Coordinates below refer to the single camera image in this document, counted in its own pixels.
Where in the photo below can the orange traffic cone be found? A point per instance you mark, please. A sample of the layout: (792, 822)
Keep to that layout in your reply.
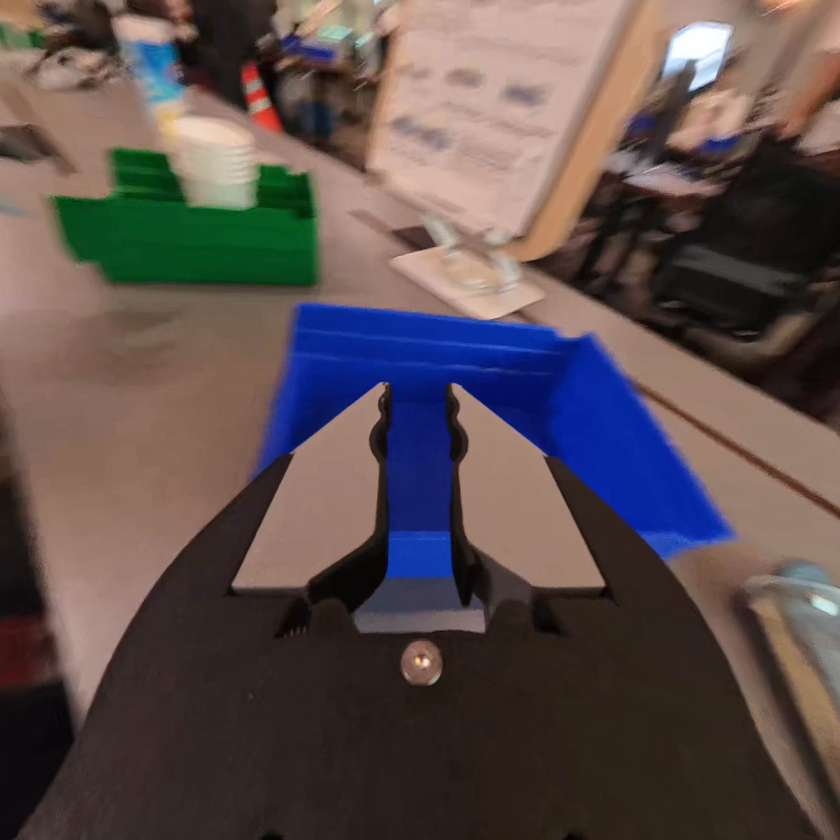
(259, 98)

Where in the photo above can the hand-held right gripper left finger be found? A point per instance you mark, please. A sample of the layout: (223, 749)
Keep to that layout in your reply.
(315, 512)

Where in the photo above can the blue plastic bin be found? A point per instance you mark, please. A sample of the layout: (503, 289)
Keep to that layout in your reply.
(590, 420)

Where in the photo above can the green plastic bin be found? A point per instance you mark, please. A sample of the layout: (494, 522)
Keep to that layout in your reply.
(197, 249)

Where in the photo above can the wooden instruction board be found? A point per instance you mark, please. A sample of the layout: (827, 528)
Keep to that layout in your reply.
(472, 98)

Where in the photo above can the wipes canister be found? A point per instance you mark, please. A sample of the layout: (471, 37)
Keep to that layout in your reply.
(154, 65)

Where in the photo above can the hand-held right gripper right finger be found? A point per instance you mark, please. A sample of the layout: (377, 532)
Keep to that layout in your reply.
(525, 518)

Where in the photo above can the stack of white paper cups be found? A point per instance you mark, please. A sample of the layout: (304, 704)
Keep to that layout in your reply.
(216, 164)

